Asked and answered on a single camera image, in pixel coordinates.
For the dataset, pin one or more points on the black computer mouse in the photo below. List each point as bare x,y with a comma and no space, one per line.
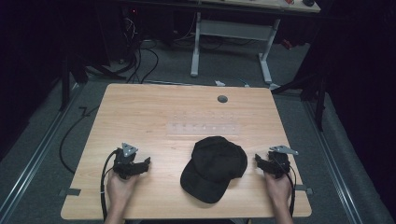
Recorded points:
308,2

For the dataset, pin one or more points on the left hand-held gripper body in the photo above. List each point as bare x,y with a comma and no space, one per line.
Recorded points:
125,163

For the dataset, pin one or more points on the clear plastic strip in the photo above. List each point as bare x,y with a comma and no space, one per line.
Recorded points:
202,128

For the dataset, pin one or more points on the red object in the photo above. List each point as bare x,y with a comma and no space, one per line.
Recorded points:
286,44

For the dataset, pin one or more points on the black metal stand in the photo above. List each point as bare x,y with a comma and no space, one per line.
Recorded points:
316,93
67,84

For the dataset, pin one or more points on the metal floor rail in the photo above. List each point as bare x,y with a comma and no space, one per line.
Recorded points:
34,155
333,161

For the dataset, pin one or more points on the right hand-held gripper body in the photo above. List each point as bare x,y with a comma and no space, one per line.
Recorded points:
279,162

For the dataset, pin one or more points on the person's left hand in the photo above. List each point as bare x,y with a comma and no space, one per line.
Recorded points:
120,186

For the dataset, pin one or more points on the black baseball cap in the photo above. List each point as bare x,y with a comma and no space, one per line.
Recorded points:
214,168

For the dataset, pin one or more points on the white-framed desk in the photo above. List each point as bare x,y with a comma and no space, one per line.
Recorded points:
232,30

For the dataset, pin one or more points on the grey tape piece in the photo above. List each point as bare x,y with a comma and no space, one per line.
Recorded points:
70,192
304,188

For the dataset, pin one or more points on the person's right hand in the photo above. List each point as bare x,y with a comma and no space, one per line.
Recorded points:
277,186

